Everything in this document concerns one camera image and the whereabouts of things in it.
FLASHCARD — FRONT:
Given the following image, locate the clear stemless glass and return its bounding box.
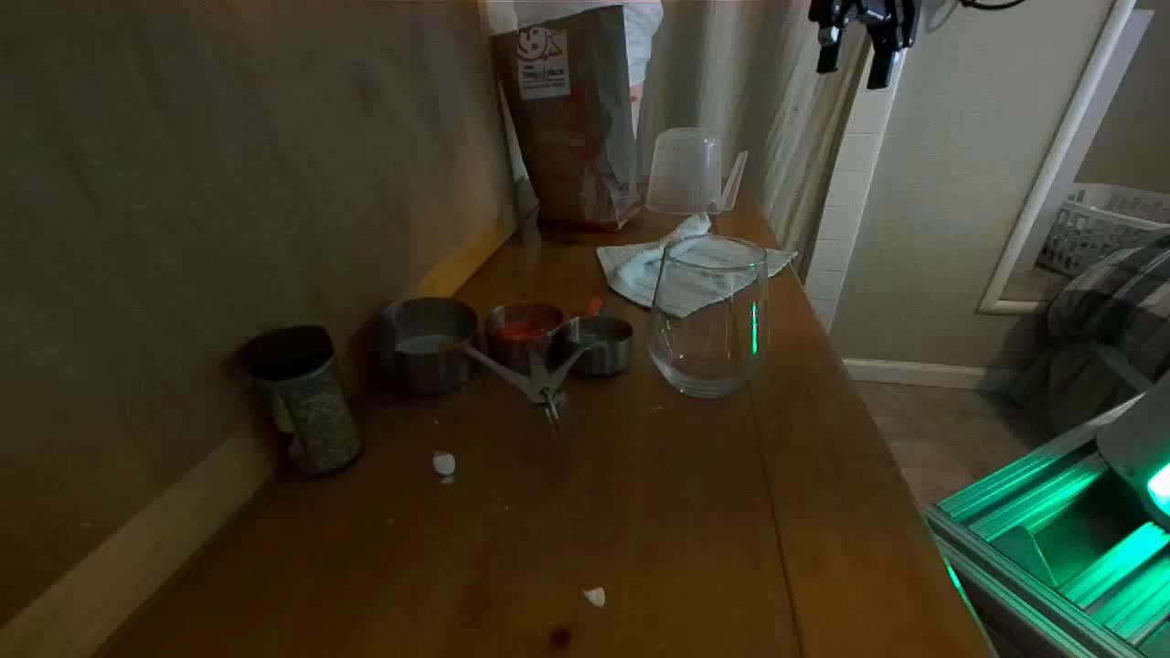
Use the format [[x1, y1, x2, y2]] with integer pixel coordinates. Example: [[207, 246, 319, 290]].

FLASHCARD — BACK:
[[646, 283, 765, 398]]

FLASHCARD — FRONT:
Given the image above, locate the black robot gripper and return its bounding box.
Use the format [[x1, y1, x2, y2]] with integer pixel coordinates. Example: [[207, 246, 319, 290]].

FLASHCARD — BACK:
[[807, 0, 918, 93]]

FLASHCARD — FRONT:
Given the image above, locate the white crumb near jar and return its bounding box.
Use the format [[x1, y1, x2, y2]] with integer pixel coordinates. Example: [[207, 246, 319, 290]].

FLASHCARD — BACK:
[[431, 453, 457, 480]]

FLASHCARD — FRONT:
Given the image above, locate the white crumb front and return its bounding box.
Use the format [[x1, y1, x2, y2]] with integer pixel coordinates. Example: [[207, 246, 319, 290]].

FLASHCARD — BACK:
[[581, 588, 607, 612]]

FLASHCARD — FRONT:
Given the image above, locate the large steel measuring cup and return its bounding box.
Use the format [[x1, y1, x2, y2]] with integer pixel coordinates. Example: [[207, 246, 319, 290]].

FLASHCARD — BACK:
[[375, 295, 509, 396]]

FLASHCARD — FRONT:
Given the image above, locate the green lit aluminium frame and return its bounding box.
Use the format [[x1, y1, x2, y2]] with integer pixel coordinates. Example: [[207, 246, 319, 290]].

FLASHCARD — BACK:
[[926, 380, 1170, 658]]

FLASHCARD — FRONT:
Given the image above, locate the translucent plastic measuring jug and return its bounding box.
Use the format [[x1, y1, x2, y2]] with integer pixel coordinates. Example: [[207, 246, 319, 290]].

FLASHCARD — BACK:
[[646, 129, 750, 216]]

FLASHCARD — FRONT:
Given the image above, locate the white framed mirror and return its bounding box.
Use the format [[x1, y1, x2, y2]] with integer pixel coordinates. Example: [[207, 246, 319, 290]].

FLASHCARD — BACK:
[[981, 0, 1168, 314]]

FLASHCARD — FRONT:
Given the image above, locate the medium steel measuring cup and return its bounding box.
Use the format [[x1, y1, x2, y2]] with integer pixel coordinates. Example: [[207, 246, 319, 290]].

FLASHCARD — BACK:
[[481, 305, 563, 420]]

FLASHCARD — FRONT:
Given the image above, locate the brown paper bag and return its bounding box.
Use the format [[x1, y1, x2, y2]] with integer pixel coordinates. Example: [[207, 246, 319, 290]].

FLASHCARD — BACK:
[[487, 0, 664, 229]]

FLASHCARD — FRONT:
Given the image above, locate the small steel measuring cup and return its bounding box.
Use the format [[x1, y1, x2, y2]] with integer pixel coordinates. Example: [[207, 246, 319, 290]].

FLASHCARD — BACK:
[[547, 314, 633, 380]]

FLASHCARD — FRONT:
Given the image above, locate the light blue towel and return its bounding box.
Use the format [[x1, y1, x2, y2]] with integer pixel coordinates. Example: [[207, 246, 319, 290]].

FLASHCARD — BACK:
[[596, 216, 797, 318]]

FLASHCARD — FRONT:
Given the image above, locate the plaid blanket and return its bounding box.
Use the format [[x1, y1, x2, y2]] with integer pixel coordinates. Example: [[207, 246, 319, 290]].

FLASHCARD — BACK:
[[1004, 234, 1170, 435]]

